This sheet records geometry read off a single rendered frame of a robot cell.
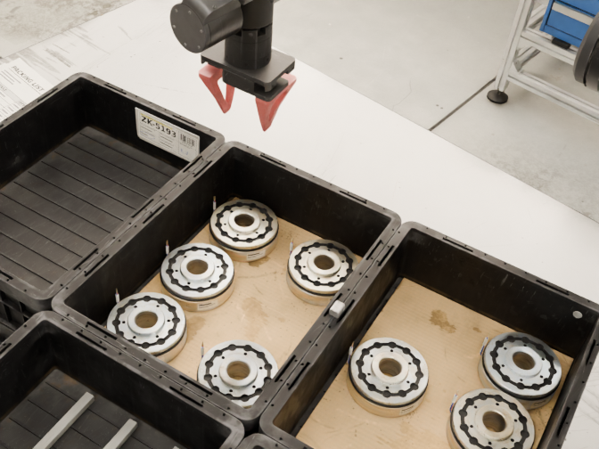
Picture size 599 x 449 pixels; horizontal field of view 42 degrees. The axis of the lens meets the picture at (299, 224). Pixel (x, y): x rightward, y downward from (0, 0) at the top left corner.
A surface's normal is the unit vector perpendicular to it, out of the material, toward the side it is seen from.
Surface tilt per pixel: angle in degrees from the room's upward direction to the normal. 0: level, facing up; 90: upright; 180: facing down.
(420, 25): 0
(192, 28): 92
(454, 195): 0
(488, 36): 0
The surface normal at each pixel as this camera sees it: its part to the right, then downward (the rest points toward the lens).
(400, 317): 0.08, -0.70
